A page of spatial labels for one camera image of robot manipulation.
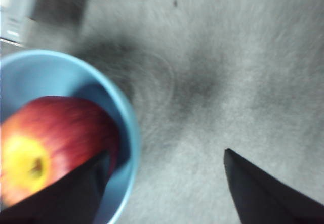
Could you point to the red yellow apple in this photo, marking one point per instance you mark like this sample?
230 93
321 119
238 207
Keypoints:
65 133

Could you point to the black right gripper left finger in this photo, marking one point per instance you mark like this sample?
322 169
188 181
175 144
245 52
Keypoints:
58 201

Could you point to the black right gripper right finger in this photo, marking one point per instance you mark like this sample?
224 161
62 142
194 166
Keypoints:
260 198

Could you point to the blue ribbed bowl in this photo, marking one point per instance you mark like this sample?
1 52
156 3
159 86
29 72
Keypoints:
50 69

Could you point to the cream Toshiba toaster oven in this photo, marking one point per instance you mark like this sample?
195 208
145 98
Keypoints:
11 9

